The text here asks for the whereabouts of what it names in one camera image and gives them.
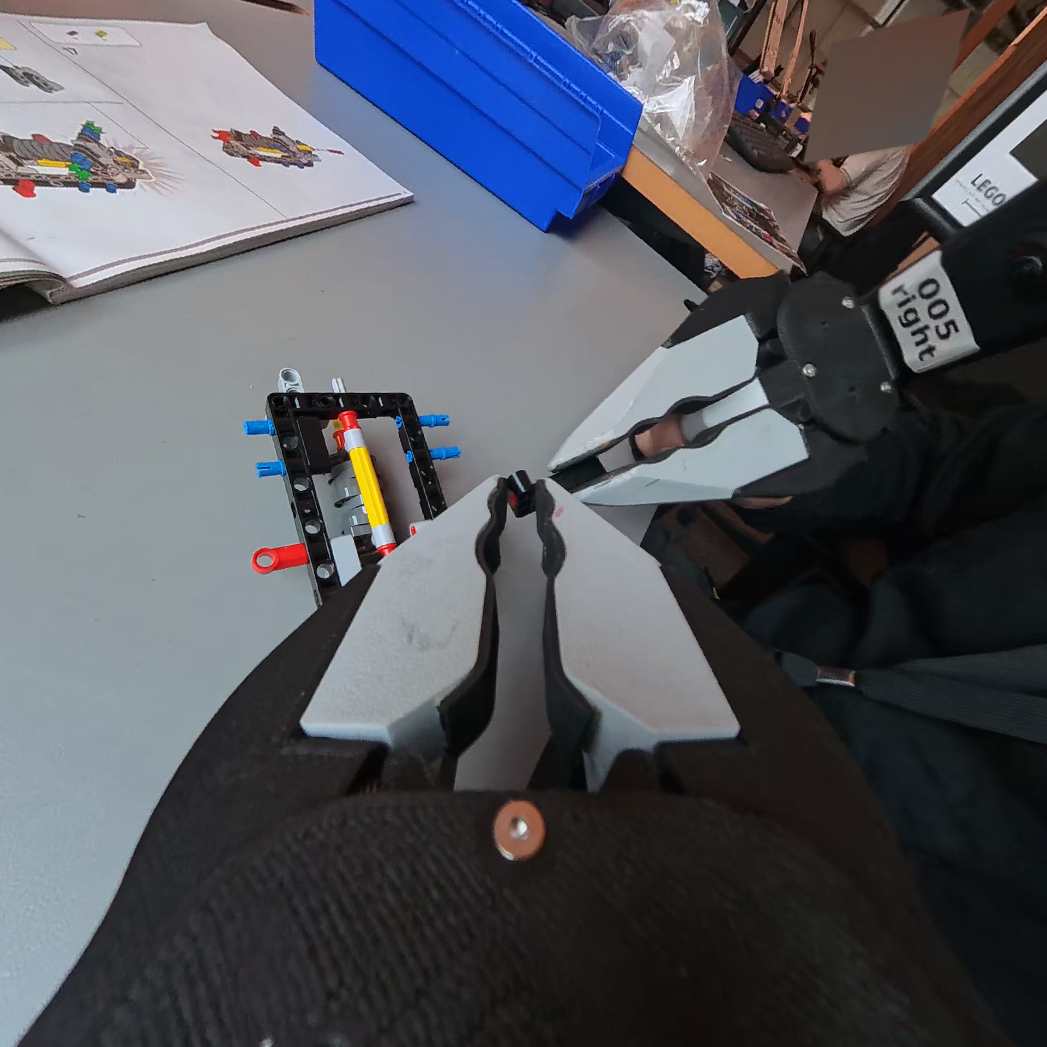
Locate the white sign on black stand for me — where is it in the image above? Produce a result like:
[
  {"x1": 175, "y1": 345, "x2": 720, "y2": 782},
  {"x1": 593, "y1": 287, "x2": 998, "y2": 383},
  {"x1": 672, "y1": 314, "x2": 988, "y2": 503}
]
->
[{"x1": 900, "y1": 61, "x2": 1047, "y2": 238}]

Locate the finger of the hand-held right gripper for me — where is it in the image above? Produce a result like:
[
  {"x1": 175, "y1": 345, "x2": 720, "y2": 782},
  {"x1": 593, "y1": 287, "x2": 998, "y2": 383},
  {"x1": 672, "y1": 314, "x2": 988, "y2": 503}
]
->
[
  {"x1": 571, "y1": 403, "x2": 813, "y2": 508},
  {"x1": 546, "y1": 313, "x2": 772, "y2": 473}
]

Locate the lego instruction booklet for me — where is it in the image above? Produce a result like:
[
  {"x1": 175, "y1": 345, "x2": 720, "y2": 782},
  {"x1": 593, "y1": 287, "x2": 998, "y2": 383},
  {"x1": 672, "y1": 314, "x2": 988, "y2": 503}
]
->
[{"x1": 0, "y1": 20, "x2": 415, "y2": 305}]

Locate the wooden edged side table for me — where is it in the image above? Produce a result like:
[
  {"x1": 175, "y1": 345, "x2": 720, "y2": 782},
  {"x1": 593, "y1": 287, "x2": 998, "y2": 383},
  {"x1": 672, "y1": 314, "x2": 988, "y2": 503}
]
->
[{"x1": 622, "y1": 123, "x2": 819, "y2": 279}]

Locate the clear plastic bag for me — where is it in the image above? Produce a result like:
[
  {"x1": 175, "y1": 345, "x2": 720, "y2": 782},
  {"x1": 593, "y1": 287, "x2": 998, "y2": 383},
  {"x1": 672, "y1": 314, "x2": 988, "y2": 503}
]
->
[{"x1": 567, "y1": 0, "x2": 737, "y2": 173}]

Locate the person's torso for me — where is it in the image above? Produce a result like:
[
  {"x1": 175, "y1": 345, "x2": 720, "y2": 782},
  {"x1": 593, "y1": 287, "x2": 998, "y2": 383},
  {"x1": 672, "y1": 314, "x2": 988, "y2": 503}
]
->
[{"x1": 654, "y1": 507, "x2": 1047, "y2": 1047}]

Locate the person's right forearm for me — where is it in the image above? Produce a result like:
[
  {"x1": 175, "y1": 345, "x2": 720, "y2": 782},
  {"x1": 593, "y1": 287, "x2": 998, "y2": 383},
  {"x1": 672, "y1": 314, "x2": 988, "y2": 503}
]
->
[{"x1": 736, "y1": 393, "x2": 1047, "y2": 590}]

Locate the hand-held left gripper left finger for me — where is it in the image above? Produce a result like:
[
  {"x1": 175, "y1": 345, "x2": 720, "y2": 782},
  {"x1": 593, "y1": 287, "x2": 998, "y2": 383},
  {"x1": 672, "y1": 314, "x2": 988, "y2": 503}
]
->
[{"x1": 299, "y1": 475, "x2": 510, "y2": 759}]

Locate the blue plastic bin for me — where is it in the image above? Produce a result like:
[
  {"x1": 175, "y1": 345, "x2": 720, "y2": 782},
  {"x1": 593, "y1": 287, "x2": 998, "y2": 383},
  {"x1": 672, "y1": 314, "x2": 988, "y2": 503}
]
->
[{"x1": 313, "y1": 0, "x2": 644, "y2": 234}]

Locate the black lanyard strap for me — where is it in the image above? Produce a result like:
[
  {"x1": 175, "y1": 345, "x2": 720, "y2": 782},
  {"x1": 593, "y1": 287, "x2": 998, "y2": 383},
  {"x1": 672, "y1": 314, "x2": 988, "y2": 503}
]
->
[{"x1": 785, "y1": 646, "x2": 1047, "y2": 741}]

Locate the person's right hand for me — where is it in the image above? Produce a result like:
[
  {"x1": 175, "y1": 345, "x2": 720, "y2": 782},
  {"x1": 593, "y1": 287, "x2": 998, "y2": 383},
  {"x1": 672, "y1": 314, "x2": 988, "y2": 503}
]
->
[{"x1": 631, "y1": 411, "x2": 690, "y2": 461}]

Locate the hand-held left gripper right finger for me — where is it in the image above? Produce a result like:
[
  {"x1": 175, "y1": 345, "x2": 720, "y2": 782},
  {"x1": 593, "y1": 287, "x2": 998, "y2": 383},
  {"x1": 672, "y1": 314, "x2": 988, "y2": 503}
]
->
[{"x1": 534, "y1": 475, "x2": 743, "y2": 790}]

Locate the colourful printed leaflet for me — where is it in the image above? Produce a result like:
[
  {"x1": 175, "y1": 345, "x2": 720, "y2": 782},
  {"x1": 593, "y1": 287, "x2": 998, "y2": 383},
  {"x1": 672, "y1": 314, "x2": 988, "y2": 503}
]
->
[{"x1": 707, "y1": 173, "x2": 798, "y2": 250}]

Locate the black frame lego model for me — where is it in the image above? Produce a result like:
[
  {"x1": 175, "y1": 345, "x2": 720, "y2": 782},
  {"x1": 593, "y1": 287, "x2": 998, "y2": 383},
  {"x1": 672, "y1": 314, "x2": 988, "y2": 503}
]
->
[{"x1": 243, "y1": 366, "x2": 463, "y2": 608}]

